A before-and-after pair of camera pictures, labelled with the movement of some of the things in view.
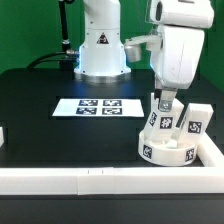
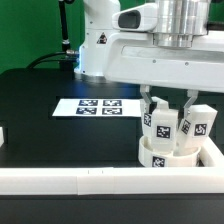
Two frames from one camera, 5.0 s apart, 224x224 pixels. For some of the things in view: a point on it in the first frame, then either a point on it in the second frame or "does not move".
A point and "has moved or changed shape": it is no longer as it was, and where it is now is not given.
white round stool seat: [167, 152] has moved or changed shape
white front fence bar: [112, 180] does not move
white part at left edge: [1, 137] does not move
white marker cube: [173, 142] to [146, 119]
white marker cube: [161, 123] has moved or changed shape
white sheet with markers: [99, 107] does not move
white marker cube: [195, 125] has moved or changed shape
